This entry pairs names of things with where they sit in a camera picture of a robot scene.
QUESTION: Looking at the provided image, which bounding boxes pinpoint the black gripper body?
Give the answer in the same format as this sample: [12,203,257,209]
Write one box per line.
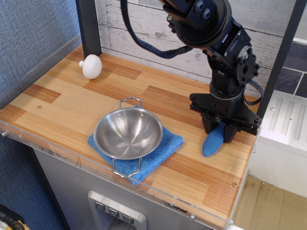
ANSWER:
[189,93,262,135]

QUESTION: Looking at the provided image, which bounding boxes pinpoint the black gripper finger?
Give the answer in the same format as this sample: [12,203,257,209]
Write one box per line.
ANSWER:
[201,112,220,134]
[224,123,237,143]

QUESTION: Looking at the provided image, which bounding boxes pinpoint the blue handled metal spork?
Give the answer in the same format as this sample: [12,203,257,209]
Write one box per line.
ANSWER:
[202,122,225,157]

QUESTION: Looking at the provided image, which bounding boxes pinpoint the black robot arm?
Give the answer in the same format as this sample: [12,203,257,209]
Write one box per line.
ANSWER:
[163,0,263,143]

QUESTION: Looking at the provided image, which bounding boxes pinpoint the white ridged sink drainboard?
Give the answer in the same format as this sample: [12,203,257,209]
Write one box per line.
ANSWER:
[260,90,307,157]

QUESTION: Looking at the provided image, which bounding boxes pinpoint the blue folded cloth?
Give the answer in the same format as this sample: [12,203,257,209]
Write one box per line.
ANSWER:
[87,104,184,185]

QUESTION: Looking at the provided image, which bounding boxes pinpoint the white mushroom shaped toy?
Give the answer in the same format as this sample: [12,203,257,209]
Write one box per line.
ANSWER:
[79,54,102,80]

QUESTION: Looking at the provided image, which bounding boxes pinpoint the silver button control panel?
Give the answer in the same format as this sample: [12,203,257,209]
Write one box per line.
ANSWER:
[87,190,147,230]

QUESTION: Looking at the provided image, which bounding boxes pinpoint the clear acrylic edge guard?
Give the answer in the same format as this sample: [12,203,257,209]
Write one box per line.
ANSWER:
[0,119,262,230]

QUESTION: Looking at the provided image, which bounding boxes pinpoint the yellow black object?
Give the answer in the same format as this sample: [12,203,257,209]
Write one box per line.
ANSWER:
[0,212,30,230]

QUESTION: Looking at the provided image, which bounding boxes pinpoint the dark right frame post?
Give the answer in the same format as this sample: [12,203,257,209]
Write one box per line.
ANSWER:
[257,0,307,118]

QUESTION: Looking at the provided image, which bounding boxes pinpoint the dark frame post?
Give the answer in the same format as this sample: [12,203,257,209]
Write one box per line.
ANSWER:
[75,0,102,58]
[257,0,307,118]

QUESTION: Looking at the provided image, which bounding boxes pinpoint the steel pan with wire handles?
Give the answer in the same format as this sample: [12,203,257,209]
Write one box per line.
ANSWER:
[93,97,163,178]

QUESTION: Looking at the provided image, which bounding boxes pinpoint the dark left frame post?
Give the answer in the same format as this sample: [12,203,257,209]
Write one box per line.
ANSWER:
[75,0,102,58]

